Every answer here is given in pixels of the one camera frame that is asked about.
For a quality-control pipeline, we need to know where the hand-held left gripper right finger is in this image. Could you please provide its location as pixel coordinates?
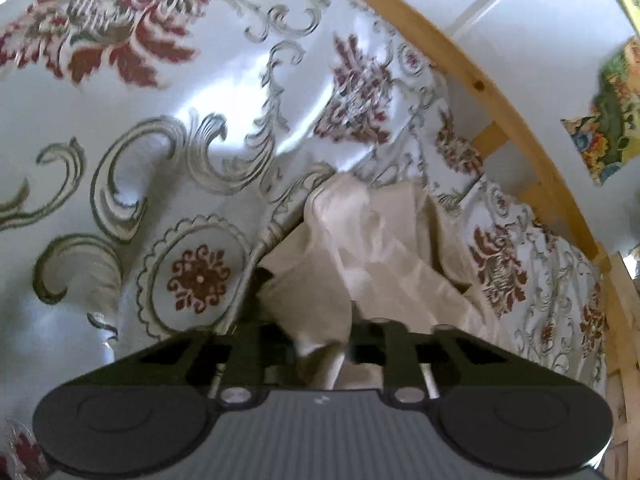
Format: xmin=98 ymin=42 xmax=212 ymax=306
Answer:
xmin=349 ymin=317 xmax=512 ymax=406

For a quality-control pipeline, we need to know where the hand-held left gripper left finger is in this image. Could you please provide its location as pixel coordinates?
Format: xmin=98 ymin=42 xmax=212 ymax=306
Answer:
xmin=120 ymin=322 xmax=302 ymax=407

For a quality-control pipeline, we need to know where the beige hooded jacket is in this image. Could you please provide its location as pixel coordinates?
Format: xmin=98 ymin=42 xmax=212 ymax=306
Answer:
xmin=256 ymin=173 xmax=517 ymax=392

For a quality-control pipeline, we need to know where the floral bedspread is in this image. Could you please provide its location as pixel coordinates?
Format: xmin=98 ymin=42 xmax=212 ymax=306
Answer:
xmin=0 ymin=0 xmax=613 ymax=480

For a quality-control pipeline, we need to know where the wooden bed frame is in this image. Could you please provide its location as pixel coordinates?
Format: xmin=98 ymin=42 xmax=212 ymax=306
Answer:
xmin=317 ymin=0 xmax=640 ymax=480

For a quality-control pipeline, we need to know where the colourful flower wall poster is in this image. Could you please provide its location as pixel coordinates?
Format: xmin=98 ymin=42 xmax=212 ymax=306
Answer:
xmin=559 ymin=35 xmax=640 ymax=187

